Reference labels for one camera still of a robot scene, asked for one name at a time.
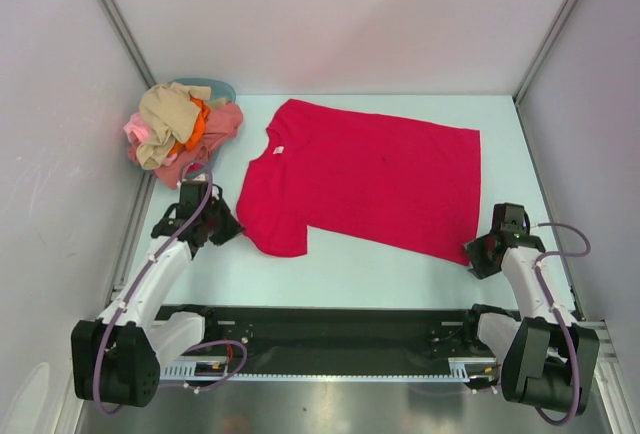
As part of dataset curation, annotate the magenta red t-shirt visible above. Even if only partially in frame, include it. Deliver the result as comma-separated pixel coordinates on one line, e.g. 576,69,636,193
236,99,481,265

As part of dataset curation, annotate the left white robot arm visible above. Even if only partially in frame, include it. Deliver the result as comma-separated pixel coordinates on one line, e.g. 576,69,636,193
71,178,248,414

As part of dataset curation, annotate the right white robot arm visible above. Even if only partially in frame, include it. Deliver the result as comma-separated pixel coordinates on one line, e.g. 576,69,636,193
461,203,600,425

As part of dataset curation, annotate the orange t-shirt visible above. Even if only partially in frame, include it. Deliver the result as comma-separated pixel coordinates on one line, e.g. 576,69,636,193
166,96,211,164

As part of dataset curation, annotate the salmon pink t-shirt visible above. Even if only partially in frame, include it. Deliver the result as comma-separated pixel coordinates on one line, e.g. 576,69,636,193
128,100,243,189

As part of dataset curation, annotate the beige t-shirt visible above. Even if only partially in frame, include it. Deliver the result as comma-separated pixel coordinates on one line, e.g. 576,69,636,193
136,82,211,170

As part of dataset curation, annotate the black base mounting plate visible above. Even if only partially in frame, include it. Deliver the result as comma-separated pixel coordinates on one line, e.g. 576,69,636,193
156,304,495,366

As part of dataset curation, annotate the blue plastic laundry basket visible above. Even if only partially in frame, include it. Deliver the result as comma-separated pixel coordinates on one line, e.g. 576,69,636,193
174,77,238,177

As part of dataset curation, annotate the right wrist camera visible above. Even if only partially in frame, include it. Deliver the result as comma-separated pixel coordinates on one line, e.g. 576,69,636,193
491,203,531,235

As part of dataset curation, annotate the white slotted cable duct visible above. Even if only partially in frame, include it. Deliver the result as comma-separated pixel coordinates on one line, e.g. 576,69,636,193
160,355,499,388

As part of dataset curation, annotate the aluminium extrusion rail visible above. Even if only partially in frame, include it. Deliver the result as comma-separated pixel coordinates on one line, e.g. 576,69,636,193
579,320,617,363

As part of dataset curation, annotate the left corner aluminium post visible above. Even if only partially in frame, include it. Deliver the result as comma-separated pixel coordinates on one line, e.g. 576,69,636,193
97,0,156,88

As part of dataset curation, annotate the corner aluminium post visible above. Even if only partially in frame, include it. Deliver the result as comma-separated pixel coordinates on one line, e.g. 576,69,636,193
97,0,156,88
514,0,606,105

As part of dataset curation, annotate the right corner aluminium post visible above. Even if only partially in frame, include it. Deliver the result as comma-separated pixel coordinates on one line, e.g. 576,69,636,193
514,0,606,105

